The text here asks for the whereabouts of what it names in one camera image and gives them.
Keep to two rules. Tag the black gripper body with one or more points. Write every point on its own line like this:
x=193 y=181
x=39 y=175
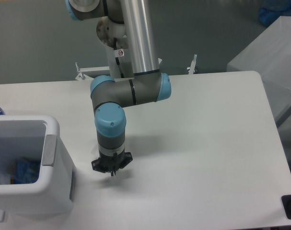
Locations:
x=112 y=159

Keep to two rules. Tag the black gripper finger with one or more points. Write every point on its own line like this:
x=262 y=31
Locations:
x=103 y=166
x=124 y=158

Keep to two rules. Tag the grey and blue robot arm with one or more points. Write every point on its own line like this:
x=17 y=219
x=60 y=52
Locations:
x=145 y=84

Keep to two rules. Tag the white trash can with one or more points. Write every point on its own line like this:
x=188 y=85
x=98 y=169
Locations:
x=37 y=138

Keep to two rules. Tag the blue yellow snack package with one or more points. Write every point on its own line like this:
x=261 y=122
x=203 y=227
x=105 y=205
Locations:
x=25 y=172

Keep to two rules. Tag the metal clamp screw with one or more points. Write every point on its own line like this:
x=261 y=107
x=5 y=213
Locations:
x=192 y=69

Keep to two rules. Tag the grey covered box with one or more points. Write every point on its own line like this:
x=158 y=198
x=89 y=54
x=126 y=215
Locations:
x=270 y=55

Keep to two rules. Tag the blue plastic bag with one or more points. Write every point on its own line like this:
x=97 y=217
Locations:
x=271 y=10

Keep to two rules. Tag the white pedestal base bracket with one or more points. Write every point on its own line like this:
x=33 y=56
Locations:
x=93 y=72

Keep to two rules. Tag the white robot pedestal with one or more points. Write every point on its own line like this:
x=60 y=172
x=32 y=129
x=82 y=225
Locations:
x=114 y=39

